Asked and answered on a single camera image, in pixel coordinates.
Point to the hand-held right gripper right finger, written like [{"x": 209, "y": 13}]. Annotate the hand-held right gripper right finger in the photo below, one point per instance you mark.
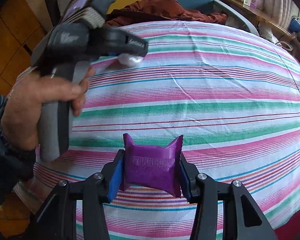
[{"x": 186, "y": 180}]

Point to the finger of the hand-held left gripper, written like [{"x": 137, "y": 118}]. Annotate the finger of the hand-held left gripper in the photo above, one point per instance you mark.
[{"x": 130, "y": 42}]

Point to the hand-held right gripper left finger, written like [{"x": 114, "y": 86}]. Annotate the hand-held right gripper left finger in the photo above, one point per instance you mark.
[{"x": 116, "y": 177}]

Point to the white plastic wad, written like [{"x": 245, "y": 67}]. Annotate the white plastic wad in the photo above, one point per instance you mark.
[{"x": 130, "y": 60}]

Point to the purple packet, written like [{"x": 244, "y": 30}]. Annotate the purple packet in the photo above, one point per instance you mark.
[{"x": 152, "y": 170}]

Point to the person's left forearm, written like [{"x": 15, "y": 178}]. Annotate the person's left forearm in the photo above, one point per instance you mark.
[{"x": 2, "y": 160}]

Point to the person's left hand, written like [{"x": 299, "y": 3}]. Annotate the person's left hand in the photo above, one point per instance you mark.
[{"x": 27, "y": 105}]

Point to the dark red jacket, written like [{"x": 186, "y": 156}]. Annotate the dark red jacket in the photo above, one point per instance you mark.
[{"x": 165, "y": 11}]

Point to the wooden wardrobe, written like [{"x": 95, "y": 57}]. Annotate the wooden wardrobe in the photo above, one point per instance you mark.
[{"x": 15, "y": 30}]

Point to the red patterned cloth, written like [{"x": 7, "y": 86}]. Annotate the red patterned cloth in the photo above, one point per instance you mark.
[{"x": 297, "y": 230}]

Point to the purple and white box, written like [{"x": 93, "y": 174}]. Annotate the purple and white box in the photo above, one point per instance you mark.
[{"x": 256, "y": 2}]

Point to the wooden desk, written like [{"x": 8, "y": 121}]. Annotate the wooden desk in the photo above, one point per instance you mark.
[{"x": 265, "y": 17}]

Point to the blue round object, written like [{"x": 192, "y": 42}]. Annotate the blue round object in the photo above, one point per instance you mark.
[{"x": 295, "y": 25}]

